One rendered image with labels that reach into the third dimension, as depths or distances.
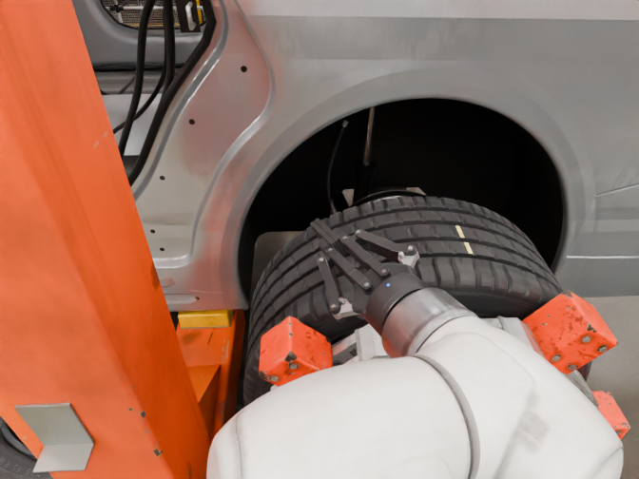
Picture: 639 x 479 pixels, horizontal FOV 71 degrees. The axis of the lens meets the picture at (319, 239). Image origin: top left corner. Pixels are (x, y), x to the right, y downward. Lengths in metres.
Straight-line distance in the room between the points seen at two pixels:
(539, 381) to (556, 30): 0.68
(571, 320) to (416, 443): 0.46
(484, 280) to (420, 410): 0.42
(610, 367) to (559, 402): 1.98
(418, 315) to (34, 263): 0.33
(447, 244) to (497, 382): 0.41
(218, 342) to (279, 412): 0.96
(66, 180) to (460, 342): 0.35
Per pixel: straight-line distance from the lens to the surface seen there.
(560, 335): 0.74
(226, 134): 0.93
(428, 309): 0.44
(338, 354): 0.71
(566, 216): 1.19
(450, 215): 0.82
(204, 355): 1.23
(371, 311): 0.49
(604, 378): 2.30
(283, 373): 0.67
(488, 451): 0.36
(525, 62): 0.94
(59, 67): 0.44
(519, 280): 0.75
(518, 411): 0.36
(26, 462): 1.44
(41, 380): 0.57
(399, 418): 0.31
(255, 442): 0.29
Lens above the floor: 1.64
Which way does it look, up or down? 39 degrees down
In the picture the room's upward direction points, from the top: straight up
